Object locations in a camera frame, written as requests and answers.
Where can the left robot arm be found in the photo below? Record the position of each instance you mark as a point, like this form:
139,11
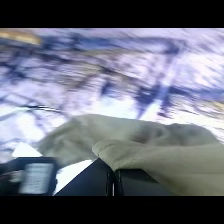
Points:
30,176

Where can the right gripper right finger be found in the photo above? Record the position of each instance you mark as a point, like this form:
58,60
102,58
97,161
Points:
136,185

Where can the beige garment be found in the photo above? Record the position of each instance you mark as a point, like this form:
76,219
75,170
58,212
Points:
166,160

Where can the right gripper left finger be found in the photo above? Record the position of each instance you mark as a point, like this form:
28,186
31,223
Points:
95,181

